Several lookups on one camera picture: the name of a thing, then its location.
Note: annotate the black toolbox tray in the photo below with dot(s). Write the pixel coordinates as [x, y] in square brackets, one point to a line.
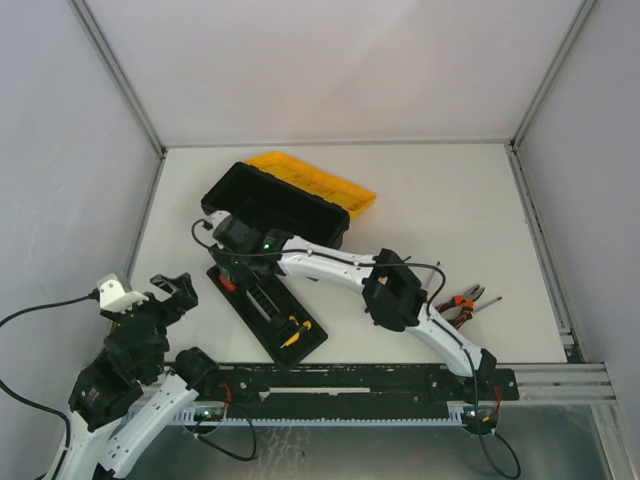
[265, 306]

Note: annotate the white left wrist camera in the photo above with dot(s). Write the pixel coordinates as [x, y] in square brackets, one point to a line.
[116, 294]

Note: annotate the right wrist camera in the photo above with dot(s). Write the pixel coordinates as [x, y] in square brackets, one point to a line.
[216, 219]

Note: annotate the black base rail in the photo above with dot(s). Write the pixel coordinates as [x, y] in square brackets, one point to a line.
[248, 381]

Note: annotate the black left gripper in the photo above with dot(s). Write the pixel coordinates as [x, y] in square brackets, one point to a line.
[163, 304]

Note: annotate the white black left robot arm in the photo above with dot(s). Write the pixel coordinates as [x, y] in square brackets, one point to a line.
[123, 399]

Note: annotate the yellow black plastic toolbox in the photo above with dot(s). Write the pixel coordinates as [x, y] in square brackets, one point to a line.
[277, 190]

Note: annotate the red handled screwdriver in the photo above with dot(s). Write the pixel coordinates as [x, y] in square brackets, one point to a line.
[227, 284]

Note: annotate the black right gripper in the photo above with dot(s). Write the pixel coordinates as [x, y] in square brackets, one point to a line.
[235, 276]

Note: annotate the grey cable duct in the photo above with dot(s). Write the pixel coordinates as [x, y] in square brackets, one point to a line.
[325, 412]

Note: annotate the black orange long screwdriver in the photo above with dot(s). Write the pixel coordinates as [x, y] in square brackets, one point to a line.
[430, 278]

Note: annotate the black orange combination pliers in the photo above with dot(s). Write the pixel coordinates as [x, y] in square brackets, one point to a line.
[465, 303]

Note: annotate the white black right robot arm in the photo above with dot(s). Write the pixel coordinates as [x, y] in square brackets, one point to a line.
[392, 293]

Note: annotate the yellow black small screwdriver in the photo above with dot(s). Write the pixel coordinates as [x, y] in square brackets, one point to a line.
[300, 328]

